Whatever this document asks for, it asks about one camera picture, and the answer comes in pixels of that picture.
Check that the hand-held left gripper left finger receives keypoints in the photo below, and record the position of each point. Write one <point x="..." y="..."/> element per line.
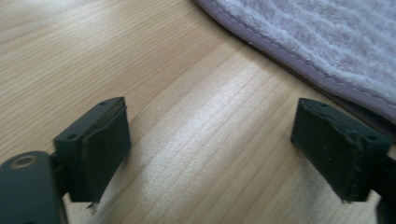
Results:
<point x="93" y="149"/>

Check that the light purple fluffy towel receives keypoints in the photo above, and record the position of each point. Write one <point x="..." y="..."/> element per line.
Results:
<point x="314" y="40"/>

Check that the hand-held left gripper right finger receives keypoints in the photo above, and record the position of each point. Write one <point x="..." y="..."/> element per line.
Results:
<point x="336" y="149"/>

